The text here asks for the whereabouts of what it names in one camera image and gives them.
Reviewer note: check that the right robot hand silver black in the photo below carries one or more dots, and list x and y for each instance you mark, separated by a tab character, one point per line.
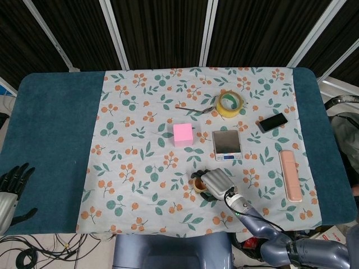
217	183

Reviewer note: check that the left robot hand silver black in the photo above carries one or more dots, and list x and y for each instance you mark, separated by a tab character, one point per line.
7	207

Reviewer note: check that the digital kitchen scale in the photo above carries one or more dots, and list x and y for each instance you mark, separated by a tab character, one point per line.
226	141

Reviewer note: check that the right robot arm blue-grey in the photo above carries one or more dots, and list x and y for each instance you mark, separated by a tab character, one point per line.
258	224

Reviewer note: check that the pink cube block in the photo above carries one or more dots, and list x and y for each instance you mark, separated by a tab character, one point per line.
183	136

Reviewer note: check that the small red object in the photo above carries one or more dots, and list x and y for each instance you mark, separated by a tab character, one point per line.
250	243

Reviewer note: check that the yellow tape roll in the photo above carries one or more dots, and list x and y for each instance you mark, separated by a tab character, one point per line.
227	112

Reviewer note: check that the pink long case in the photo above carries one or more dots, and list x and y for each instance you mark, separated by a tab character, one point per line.
291	176

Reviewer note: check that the thin dark stick tool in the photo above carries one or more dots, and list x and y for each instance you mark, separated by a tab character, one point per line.
193	110

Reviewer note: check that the black smartphone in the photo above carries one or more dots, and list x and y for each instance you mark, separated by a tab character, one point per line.
273	122

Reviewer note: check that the blue-grey robot torso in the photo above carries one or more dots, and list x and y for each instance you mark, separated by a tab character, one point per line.
168	252

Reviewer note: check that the floral print tablecloth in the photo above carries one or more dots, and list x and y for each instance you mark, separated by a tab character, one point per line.
134	154

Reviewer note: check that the teal table cover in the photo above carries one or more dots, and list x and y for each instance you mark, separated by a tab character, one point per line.
56	126

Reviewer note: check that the white printed box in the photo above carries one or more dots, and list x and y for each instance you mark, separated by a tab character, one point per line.
333	234

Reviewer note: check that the grey fabric chair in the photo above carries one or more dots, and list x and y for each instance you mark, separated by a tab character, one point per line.
346	131

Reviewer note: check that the black screen white frames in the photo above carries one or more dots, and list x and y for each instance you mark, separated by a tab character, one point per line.
168	28

